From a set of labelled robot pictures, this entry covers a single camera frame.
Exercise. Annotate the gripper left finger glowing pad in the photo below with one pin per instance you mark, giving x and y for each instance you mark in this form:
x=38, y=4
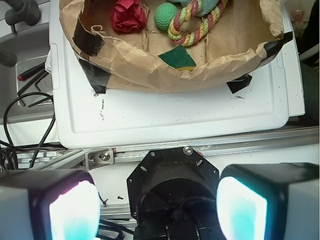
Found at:
x=61, y=204

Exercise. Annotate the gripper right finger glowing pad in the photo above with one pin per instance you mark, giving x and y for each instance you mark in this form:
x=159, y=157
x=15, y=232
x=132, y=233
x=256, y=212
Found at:
x=274, y=201

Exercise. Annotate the green scouring sponge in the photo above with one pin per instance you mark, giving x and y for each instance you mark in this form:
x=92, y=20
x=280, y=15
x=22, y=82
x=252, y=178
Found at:
x=179, y=59

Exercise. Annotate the white plastic bin lid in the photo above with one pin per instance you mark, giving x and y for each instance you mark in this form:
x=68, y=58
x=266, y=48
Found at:
x=85, y=119

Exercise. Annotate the black allen key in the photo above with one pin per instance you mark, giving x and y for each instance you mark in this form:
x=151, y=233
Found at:
x=39, y=83

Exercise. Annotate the brown paper bag tray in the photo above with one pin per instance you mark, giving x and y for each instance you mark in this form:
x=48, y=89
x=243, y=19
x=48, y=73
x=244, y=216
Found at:
x=234, y=39

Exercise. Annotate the red crumpled paper flower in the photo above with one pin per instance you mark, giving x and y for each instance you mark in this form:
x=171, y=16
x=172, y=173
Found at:
x=128, y=16

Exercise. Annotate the teal knitted cloth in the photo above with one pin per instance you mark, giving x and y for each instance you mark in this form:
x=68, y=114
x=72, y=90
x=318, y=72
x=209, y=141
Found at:
x=207, y=6

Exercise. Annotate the green textured ball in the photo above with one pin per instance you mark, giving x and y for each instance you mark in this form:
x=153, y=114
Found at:
x=163, y=15

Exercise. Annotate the aluminium extrusion rail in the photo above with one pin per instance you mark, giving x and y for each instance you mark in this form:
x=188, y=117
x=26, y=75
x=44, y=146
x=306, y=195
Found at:
x=283, y=139

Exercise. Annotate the metal corner bracket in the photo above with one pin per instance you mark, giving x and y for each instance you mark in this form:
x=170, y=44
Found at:
x=99, y=157

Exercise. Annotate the black octagonal mount plate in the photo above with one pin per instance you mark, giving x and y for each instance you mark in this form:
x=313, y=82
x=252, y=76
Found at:
x=172, y=196

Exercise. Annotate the red handled screwdriver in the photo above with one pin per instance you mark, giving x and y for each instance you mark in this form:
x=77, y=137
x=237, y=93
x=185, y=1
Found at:
x=31, y=72

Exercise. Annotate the grey clamp handle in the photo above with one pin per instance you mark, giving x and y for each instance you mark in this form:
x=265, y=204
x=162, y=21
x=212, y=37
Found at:
x=26, y=11

